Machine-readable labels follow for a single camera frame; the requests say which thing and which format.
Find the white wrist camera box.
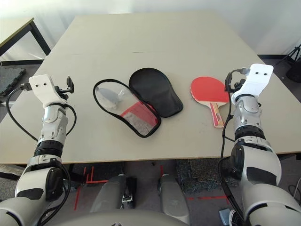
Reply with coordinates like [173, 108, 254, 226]
[231, 63, 275, 104]
[29, 74, 68, 105]

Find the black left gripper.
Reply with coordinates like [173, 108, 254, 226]
[55, 76, 75, 101]

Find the grey robot right leg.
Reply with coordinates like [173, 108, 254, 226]
[158, 174, 190, 226]

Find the grey robot leg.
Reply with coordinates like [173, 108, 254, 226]
[90, 174, 137, 214]
[158, 174, 190, 226]

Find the black-framed side table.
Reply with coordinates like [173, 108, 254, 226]
[0, 17, 51, 66]

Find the black foam floor tile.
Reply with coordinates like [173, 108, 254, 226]
[0, 67, 26, 96]

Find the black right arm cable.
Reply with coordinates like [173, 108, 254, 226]
[218, 67, 247, 226]

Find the black bag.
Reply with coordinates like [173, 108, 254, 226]
[285, 62, 301, 83]

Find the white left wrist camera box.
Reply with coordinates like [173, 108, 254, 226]
[29, 74, 68, 105]

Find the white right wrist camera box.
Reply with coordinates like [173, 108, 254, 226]
[231, 63, 275, 104]

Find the grey speckled floor mat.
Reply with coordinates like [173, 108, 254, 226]
[0, 176, 24, 201]

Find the black tripod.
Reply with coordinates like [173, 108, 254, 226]
[276, 43, 301, 65]

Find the red ping-pong paddle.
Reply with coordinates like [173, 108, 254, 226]
[190, 75, 230, 129]

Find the red black paddle case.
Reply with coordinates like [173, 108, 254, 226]
[93, 67, 184, 138]

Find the dark speckled floor mat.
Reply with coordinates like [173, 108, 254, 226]
[176, 160, 232, 196]

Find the grey robot torso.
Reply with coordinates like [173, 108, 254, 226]
[77, 210, 186, 226]

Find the grey robot left leg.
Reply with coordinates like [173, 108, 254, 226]
[90, 174, 137, 214]

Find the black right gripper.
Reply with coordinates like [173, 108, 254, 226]
[225, 72, 246, 94]

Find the grey floor pedal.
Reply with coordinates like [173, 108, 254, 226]
[218, 208, 232, 226]

